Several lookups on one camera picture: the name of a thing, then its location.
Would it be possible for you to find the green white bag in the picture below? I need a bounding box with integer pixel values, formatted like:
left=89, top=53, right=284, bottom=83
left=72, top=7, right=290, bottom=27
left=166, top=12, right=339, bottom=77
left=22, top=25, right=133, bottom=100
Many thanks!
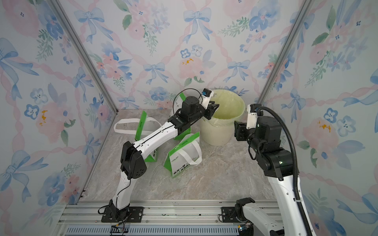
left=168, top=92, right=190, bottom=141
left=113, top=111, right=161, bottom=163
left=163, top=132, right=202, bottom=178

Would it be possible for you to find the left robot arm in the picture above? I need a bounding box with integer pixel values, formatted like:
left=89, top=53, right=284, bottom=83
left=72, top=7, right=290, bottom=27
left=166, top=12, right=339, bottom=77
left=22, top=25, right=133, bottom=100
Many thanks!
left=99, top=90, right=219, bottom=223

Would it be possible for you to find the cream trash bin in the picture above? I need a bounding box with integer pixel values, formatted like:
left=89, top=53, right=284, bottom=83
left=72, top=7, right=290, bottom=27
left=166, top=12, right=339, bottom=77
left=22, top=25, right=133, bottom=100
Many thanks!
left=200, top=89, right=246, bottom=146

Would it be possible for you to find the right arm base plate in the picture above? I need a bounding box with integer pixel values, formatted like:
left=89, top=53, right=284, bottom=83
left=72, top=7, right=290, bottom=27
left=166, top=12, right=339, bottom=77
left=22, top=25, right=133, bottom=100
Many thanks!
left=220, top=206, right=243, bottom=223

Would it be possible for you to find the aluminium front rail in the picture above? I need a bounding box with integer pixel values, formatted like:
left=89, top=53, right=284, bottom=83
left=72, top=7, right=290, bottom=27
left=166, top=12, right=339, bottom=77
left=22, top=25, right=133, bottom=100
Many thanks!
left=53, top=200, right=251, bottom=236

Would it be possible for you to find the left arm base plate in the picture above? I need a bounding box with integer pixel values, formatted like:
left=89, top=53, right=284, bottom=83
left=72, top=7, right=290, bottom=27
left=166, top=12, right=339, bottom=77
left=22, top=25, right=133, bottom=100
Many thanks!
left=101, top=206, right=144, bottom=223

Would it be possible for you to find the right aluminium corner post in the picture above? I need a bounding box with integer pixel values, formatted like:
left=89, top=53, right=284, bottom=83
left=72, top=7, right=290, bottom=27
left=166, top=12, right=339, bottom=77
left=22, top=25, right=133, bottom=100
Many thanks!
left=258, top=0, right=313, bottom=104

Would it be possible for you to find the aluminium corner post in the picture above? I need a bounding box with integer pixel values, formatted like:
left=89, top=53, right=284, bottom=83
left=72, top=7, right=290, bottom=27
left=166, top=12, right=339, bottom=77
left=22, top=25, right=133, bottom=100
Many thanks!
left=47, top=0, right=119, bottom=114
left=258, top=0, right=313, bottom=104

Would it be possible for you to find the left aluminium corner post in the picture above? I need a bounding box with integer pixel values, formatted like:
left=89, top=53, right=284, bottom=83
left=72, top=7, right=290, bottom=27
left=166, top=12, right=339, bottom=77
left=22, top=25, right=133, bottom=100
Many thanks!
left=47, top=0, right=119, bottom=114

